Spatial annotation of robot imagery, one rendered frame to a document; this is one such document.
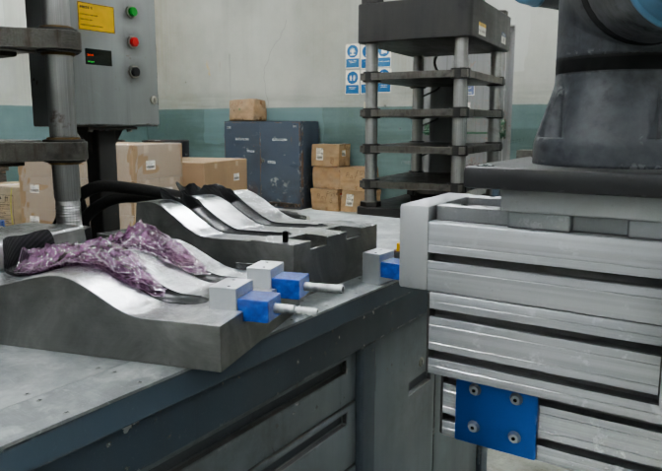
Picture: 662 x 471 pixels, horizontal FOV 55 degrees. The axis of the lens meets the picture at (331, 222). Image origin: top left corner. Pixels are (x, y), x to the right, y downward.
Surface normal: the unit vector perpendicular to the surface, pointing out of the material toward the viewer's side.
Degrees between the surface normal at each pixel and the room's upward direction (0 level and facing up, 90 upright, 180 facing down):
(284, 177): 90
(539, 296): 90
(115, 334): 90
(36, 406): 0
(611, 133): 72
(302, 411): 90
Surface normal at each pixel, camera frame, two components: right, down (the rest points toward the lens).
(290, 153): -0.46, 0.14
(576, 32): -0.91, 0.07
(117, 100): 0.82, 0.09
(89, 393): 0.00, -0.99
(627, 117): -0.29, -0.16
